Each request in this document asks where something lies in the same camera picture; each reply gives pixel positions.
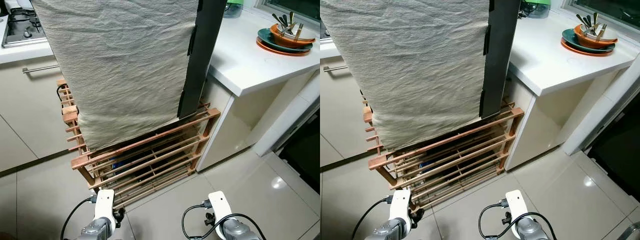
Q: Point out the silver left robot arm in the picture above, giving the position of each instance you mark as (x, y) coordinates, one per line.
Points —
(95, 231)
(387, 231)

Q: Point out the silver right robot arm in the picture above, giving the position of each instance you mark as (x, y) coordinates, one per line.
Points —
(532, 230)
(237, 230)

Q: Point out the wooden slatted rack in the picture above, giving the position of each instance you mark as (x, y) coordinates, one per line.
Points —
(150, 155)
(450, 155)

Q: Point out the dark appliance front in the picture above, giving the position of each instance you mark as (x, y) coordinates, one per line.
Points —
(305, 155)
(617, 155)

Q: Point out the cream drawer cabinet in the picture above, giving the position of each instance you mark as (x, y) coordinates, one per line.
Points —
(30, 110)
(340, 115)

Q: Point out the grey striped cloth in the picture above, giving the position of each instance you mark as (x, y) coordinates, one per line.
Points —
(425, 65)
(120, 65)

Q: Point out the white kitchen counter cabinet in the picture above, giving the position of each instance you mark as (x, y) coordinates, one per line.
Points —
(250, 65)
(555, 65)

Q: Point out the dark grey flat panel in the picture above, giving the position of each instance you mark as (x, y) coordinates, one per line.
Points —
(202, 55)
(500, 55)

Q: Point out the orange plate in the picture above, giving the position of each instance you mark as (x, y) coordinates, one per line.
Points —
(272, 50)
(575, 50)

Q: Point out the dark green plate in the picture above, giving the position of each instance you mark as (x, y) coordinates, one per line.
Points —
(267, 40)
(570, 40)

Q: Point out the orange bowl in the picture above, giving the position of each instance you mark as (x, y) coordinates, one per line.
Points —
(292, 42)
(595, 42)

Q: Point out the dark metal cutlery piece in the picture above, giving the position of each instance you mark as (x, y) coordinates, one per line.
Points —
(279, 21)
(584, 21)

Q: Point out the steel gas stove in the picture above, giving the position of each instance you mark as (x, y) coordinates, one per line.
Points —
(22, 27)

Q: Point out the green lidded container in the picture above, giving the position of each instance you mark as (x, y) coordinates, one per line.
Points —
(233, 7)
(535, 7)

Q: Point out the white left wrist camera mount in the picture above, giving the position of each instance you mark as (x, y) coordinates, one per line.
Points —
(104, 207)
(400, 207)

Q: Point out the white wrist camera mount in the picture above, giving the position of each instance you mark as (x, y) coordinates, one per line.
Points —
(516, 204)
(104, 207)
(220, 205)
(400, 207)

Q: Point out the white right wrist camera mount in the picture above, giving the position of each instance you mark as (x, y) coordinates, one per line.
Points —
(220, 205)
(516, 204)

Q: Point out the window frame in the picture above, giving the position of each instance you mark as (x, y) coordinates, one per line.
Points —
(605, 10)
(295, 7)

